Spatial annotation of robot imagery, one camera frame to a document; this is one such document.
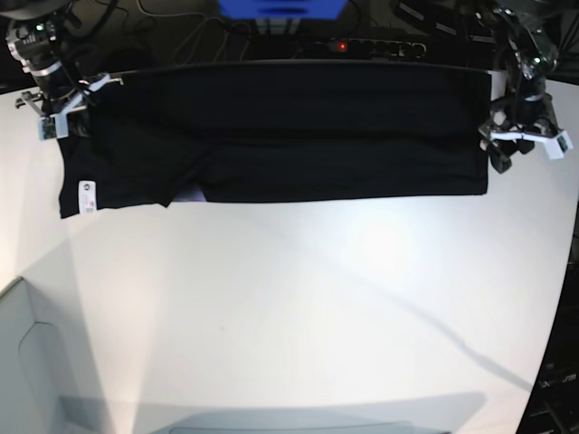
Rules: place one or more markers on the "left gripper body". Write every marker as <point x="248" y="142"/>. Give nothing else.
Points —
<point x="513" y="118"/>

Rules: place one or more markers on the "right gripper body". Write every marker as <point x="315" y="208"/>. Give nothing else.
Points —
<point x="59" y="92"/>

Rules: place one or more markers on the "black T-shirt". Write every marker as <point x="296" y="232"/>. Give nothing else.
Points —
<point x="279" y="132"/>

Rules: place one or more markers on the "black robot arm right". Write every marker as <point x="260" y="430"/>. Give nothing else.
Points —
<point x="36" y="37"/>

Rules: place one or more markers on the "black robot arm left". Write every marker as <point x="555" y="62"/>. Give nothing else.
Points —
<point x="523" y="45"/>

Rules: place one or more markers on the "black power strip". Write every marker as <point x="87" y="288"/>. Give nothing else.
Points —
<point x="363" y="49"/>

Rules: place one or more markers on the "blue box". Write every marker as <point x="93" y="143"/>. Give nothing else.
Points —
<point x="262" y="9"/>

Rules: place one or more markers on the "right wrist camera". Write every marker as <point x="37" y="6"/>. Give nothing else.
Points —
<point x="52" y="128"/>

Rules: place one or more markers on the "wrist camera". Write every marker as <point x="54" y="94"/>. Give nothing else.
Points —
<point x="556" y="147"/>
<point x="52" y="128"/>

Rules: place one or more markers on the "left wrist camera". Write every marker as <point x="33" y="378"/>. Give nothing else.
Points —
<point x="556" y="147"/>

